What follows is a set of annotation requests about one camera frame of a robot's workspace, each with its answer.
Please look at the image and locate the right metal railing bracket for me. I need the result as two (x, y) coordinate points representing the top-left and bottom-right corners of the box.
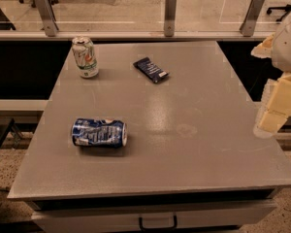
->
(240, 0), (265, 37)

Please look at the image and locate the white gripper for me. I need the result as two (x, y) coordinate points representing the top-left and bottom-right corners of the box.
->
(251, 12), (291, 134)

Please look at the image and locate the middle metal railing bracket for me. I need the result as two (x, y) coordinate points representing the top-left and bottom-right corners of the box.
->
(164, 0), (177, 37)

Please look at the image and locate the left metal railing bracket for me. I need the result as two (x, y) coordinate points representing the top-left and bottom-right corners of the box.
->
(34, 0), (58, 37)

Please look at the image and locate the metal railing bracket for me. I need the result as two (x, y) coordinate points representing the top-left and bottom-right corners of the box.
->
(240, 0), (265, 37)
(164, 0), (177, 37)
(34, 0), (58, 37)

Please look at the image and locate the white green 7up can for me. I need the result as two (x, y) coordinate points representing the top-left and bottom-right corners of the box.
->
(72, 36), (99, 78)

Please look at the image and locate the blue pepsi can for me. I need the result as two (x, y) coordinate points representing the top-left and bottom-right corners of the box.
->
(71, 118), (127, 148)

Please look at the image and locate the white drawer with black handle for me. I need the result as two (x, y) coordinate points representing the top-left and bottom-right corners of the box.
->
(32, 199), (276, 233)

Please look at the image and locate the dark blue snack wrapper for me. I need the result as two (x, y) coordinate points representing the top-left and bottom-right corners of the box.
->
(133, 57), (169, 83)

